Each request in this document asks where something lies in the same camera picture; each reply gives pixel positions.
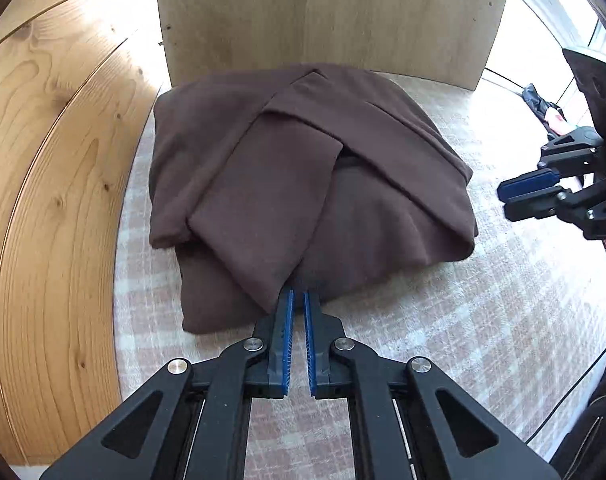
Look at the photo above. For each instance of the dark grey jacket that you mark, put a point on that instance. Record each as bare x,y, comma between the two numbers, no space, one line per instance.
538,102

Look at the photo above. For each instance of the person's black zip jacket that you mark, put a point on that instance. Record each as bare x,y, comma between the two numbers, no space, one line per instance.
593,435

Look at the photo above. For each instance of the brown sweater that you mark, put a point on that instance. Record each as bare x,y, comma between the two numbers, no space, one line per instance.
308,170

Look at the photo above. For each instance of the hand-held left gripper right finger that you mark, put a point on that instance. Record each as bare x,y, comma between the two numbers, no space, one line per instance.
310,345

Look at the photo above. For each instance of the pine wood panel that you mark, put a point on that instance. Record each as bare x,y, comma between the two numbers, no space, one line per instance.
53,210

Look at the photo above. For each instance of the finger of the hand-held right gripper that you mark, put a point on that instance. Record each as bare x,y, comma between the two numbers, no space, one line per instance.
538,206
528,185

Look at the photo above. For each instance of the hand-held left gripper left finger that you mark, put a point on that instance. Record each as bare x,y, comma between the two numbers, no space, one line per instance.
287,345

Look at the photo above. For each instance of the pink garment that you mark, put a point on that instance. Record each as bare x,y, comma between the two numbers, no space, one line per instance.
558,118

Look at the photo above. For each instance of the light laminate wooden board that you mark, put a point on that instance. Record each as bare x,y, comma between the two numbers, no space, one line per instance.
333,15

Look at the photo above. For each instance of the pink plaid blanket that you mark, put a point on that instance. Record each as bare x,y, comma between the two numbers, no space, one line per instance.
458,320

